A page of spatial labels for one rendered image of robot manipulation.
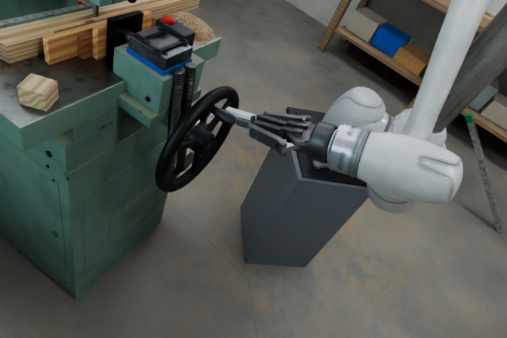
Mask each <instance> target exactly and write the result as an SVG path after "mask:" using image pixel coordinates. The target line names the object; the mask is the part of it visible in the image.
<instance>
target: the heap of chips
mask: <svg viewBox="0 0 507 338"><path fill-rule="evenodd" d="M170 16H172V17H174V18H175V19H176V20H177V21H178V22H180V23H182V24H183V25H184V26H187V27H188V28H190V29H191V30H193V31H194V32H195V38H194V42H195V43H196V44H198V45H202V44H205V43H207V42H209V41H212V40H214V39H215V38H219V37H217V36H216V35H214V34H213V30H212V29H211V28H210V27H209V26H208V25H207V24H206V23H205V22H204V21H203V20H201V19H199V18H197V17H196V16H194V15H192V14H190V13H188V12H177V13H175V14H172V15H170Z"/></svg>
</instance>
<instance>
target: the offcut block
mask: <svg viewBox="0 0 507 338"><path fill-rule="evenodd" d="M17 93H18V97H19V102H20V104H22V105H25V106H30V107H32V108H36V109H40V110H43V111H46V112H47V111H48V110H49V108H50V107H51V106H52V105H53V104H54V102H55V101H56V100H57V99H58V98H59V94H58V83H57V81H55V80H53V79H49V78H45V77H43V76H40V75H36V74H32V73H31V74H30V75H28V76H27V77H26V78H25V79H24V80H23V81H22V82H21V83H20V84H18V86H17Z"/></svg>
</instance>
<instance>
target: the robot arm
mask: <svg viewBox="0 0 507 338"><path fill-rule="evenodd" d="M490 2H491V0H451V2H450V6H449V8H448V11H447V14H446V17H445V19H444V22H443V25H442V27H441V31H440V32H439V35H438V38H437V41H436V43H435V46H434V49H433V52H432V55H431V57H430V60H429V64H428V66H427V68H426V72H425V75H424V76H423V79H422V83H421V85H420V87H419V91H418V94H417V96H416V99H415V102H414V105H413V108H409V109H405V110H404V111H403V112H402V113H400V114H398V115H396V116H395V117H392V116H390V115H388V114H387V113H386V112H385V110H386V108H385V104H384V102H383V100H382V98H381V97H380V96H379V95H378V94H377V93H376V92H375V91H372V90H371V89H369V88H365V87H356V88H351V89H349V90H347V91H346V92H345V93H343V94H342V95H341V96H339V97H338V98H337V99H336V100H335V101H334V102H333V104H332V105H331V107H330V108H329V109H328V111H327V113H326V114H325V116H324V118H323V119H322V121H320V122H318V123H317V124H311V116H309V115H290V114H284V113H280V112H270V111H265V112H264V114H257V115H255V114H253V113H249V112H245V111H242V110H239V109H234V108H232V107H227V108H226V109H225V111H227V112H229V113H230V114H232V115H233V116H235V120H236V122H235V124H236V125H237V126H240V127H243V128H247V129H249V137H251V138H253V139H255V140H257V141H259V142H261V143H263V144H265V145H267V146H268V147H270V148H272V149H274V150H276V151H277V152H278V153H279V154H280V155H282V156H286V154H287V151H290V150H294V151H296V152H305V153H306V154H307V155H308V158H309V159H312V166H313V167H314V168H316V169H321V168H329V169H330V170H332V171H336V172H339V173H341V174H345V175H348V176H350V177H354V178H357V179H360V180H362V181H364V182H366V183H367V193H368V195H369V197H370V200H371V201H372V202H373V203H374V204H375V205H376V206H377V207H378V208H379V209H381V210H384V211H386V212H389V213H391V214H399V213H403V212H406V211H408V210H410V209H411V208H413V207H414V206H415V205H416V204H417V203H418V202H419V203H424V204H444V203H448V202H450V201H451V200H452V198H453V197H454V195H455V194H456V192H457V191H458V189H459V187H460V184H461V182H462V176H463V167H462V160H461V158H460V157H459V156H457V155H455V154H454V153H452V152H451V151H449V150H447V147H446V145H445V143H444V142H445V140H446V138H447V132H446V126H448V125H449V123H451V122H452V120H454V119H455V117H457V116H458V114H460V113H461V111H463V110H464V108H466V107H467V105H469V104H470V102H472V101H473V99H475V98H476V96H477V95H479V94H480V93H481V92H482V91H483V90H484V89H485V88H486V87H487V86H488V85H489V84H490V83H491V82H492V81H493V80H494V79H495V78H496V77H497V76H498V75H500V74H501V73H502V72H503V71H504V70H505V69H506V68H507V2H506V4H505V5H504V6H503V7H502V8H501V10H500V11H499V12H498V13H497V14H496V16H495V17H494V18H493V19H492V20H491V21H490V22H489V23H488V24H487V26H486V27H485V28H484V29H483V31H482V32H481V33H480V34H479V35H478V37H477V38H476V39H475V40H474V41H473V42H472V40H473V38H474V36H475V33H476V32H477V29H478V27H479V25H480V22H481V20H482V18H483V16H484V13H485V11H486V10H487V7H488V6H489V4H490Z"/></svg>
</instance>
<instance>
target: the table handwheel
mask: <svg viewBox="0 0 507 338"><path fill-rule="evenodd" d="M223 99H228V100H227V101H226V102H225V103H224V105H223V106H222V108H221V109H223V110H225V109H226V108H227V107H232V108H234V109H238V107H239V97H238V93H237V91H236V90H235V89H234V88H232V87H230V86H222V87H218V88H215V89H213V90H212V91H210V92H208V93H207V94H205V95H204V96H203V97H202V98H201V99H200V100H198V101H197V102H196V103H195V104H194V105H193V106H192V107H191V108H190V109H189V111H188V112H187V113H186V114H185V115H184V116H183V117H182V118H181V117H180V121H179V123H178V124H177V126H176V127H175V128H174V130H173V131H172V133H171V135H170V136H169V137H168V139H167V142H166V143H165V145H164V147H163V149H162V151H161V154H160V156H159V158H158V162H157V165H156V169H155V182H156V185H157V187H158V188H159V189H160V190H161V191H163V192H175V191H177V190H179V189H182V188H183V187H184V186H186V185H187V184H188V183H190V182H191V181H192V180H194V179H195V178H196V177H197V176H198V175H199V174H200V173H201V172H202V171H203V170H204V168H205V167H206V166H207V165H208V164H209V162H210V161H211V160H212V158H213V157H214V156H215V155H216V153H217V152H218V150H219V149H220V147H221V146H222V144H223V142H224V141H225V139H226V138H227V136H228V134H229V132H230V130H231V128H232V126H227V125H225V124H224V123H222V124H221V126H220V129H219V130H218V132H217V135H216V136H214V134H212V133H211V132H212V131H213V129H214V128H215V127H216V126H217V124H218V123H219V121H220V120H219V119H218V118H216V117H215V116H214V118H213V119H212V120H211V122H210V123H209V124H208V125H207V127H206V128H204V127H202V126H201V125H199V126H196V127H193V126H194V125H195V124H196V123H197V121H198V120H199V119H200V118H201V117H202V116H203V114H205V113H206V111H208V110H209V109H210V108H211V107H212V106H214V105H215V104H216V103H218V102H220V101H221V100H223ZM168 120H169V117H168V118H166V119H165V120H164V121H161V123H163V124H164V125H166V126H167V127H168ZM184 139H186V142H183V141H184ZM188 148H190V149H191V150H192V151H194V158H193V161H192V166H191V167H190V169H188V170H187V171H186V172H185V173H184V174H182V175H181V176H179V177H178V178H176V179H174V180H169V179H168V175H169V171H170V168H171V164H172V162H173V159H174V157H175V155H176V153H177V152H179V151H182V150H184V149H188ZM200 156H201V157H200Z"/></svg>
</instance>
